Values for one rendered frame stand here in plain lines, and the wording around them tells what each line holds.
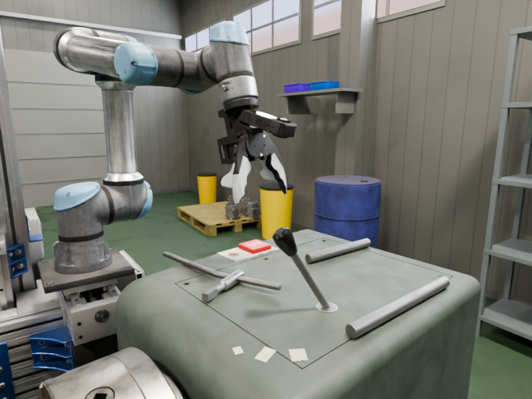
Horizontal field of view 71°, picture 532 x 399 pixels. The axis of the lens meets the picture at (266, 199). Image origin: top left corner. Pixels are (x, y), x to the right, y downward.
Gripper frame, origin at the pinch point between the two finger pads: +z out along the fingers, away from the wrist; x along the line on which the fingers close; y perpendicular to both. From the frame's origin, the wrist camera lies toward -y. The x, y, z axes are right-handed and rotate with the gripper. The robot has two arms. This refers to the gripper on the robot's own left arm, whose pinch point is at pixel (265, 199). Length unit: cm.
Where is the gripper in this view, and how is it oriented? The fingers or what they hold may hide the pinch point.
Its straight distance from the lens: 74.8
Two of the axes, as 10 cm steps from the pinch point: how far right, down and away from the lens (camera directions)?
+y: -7.4, 1.1, 6.6
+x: -6.5, 1.5, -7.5
